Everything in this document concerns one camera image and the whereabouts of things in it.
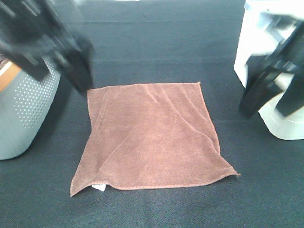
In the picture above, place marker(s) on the black fabric table mat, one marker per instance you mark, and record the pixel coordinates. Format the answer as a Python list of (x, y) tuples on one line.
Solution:
[(153, 41)]

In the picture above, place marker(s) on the brown microfibre towel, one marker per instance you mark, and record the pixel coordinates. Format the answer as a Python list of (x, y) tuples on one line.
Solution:
[(150, 136)]

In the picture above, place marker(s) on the white storage bin grey rim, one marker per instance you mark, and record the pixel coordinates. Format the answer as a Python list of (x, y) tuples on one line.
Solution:
[(287, 123)]

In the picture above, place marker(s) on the grey perforated laundry basket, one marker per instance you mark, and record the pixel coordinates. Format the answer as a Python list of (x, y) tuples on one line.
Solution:
[(24, 104)]

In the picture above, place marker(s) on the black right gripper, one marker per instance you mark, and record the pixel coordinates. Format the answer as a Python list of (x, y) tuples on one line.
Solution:
[(288, 56)]

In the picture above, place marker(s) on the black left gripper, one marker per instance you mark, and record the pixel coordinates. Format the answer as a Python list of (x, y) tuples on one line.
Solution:
[(32, 29)]

